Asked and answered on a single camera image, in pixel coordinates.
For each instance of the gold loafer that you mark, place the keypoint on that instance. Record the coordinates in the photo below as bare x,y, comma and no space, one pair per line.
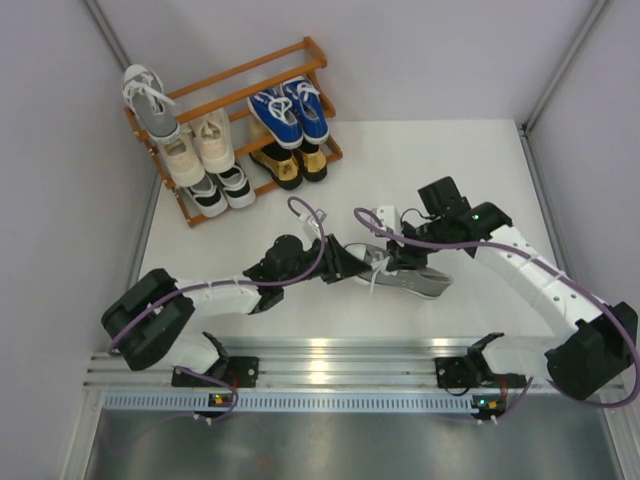
312,161
280,163

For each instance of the grey canvas sneaker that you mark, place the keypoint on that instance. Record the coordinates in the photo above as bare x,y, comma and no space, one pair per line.
426,283
144,94

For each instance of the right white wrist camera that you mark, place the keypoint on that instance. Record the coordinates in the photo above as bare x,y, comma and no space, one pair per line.
389,222

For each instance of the black white sneaker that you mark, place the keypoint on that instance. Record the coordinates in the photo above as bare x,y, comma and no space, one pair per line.
236,187
207,197

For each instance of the blue canvas sneaker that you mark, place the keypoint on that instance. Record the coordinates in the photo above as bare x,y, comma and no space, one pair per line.
275,112
306,102

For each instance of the beige sneaker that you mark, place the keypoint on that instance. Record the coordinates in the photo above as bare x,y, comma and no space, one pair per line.
181,159
212,137

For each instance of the perforated grey cable tray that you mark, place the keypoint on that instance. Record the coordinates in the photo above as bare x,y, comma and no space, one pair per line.
297,402

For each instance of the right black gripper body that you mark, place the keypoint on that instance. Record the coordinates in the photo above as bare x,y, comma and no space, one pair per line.
430,232

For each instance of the aluminium rail frame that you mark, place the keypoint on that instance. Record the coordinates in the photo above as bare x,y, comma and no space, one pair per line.
312,364

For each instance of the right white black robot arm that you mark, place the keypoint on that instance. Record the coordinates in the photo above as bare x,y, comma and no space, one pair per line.
590,342

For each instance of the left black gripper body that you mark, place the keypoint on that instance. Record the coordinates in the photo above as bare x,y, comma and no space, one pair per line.
312,255

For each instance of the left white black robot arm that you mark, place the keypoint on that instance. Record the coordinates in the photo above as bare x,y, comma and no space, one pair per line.
148,324

